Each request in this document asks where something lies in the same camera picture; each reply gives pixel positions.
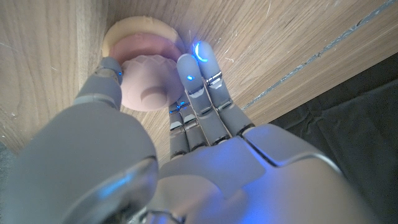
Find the black backdrop curtain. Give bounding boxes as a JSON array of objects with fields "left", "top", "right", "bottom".
[{"left": 269, "top": 52, "right": 398, "bottom": 224}]

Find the dusty pink toy ring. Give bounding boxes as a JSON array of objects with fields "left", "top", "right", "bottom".
[{"left": 119, "top": 54, "right": 185, "bottom": 112}]

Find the coral red toy ring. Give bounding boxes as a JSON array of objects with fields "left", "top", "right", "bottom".
[{"left": 109, "top": 33, "right": 184, "bottom": 67}]

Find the large orange toy ring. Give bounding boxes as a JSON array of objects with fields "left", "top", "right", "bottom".
[{"left": 101, "top": 16, "right": 186, "bottom": 58}]

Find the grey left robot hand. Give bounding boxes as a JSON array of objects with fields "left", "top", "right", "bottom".
[{"left": 0, "top": 40, "right": 379, "bottom": 224}]

